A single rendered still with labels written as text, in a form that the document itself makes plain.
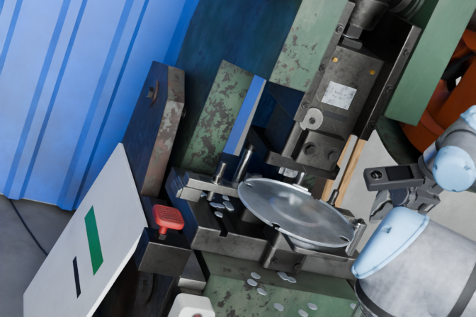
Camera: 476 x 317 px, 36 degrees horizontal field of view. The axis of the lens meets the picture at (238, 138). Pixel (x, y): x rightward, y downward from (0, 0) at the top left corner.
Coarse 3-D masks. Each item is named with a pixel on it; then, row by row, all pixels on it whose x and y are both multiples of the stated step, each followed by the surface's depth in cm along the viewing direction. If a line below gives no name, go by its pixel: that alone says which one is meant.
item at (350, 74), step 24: (336, 48) 158; (360, 48) 164; (336, 72) 160; (360, 72) 162; (336, 96) 163; (360, 96) 165; (288, 120) 166; (312, 120) 161; (336, 120) 166; (288, 144) 165; (312, 144) 163; (336, 144) 165
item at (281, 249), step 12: (264, 228) 169; (276, 240) 163; (288, 240) 153; (276, 252) 164; (288, 252) 165; (300, 252) 151; (312, 252) 152; (324, 252) 154; (336, 252) 156; (264, 264) 166; (276, 264) 165; (288, 264) 167; (300, 264) 168
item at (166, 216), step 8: (152, 208) 148; (160, 208) 147; (168, 208) 149; (160, 216) 144; (168, 216) 146; (176, 216) 147; (160, 224) 143; (168, 224) 144; (176, 224) 144; (160, 232) 147
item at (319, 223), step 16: (240, 192) 165; (256, 192) 169; (272, 192) 173; (288, 192) 177; (304, 192) 181; (256, 208) 161; (272, 208) 164; (288, 208) 166; (304, 208) 170; (320, 208) 176; (288, 224) 159; (304, 224) 162; (320, 224) 166; (336, 224) 170; (304, 240) 154; (320, 240) 158; (336, 240) 162; (352, 240) 165
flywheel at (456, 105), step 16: (464, 32) 181; (464, 48) 185; (448, 64) 191; (464, 64) 183; (464, 80) 182; (432, 96) 192; (448, 96) 186; (464, 96) 180; (432, 112) 190; (448, 112) 184; (464, 112) 179; (416, 128) 189; (432, 128) 185; (416, 144) 187
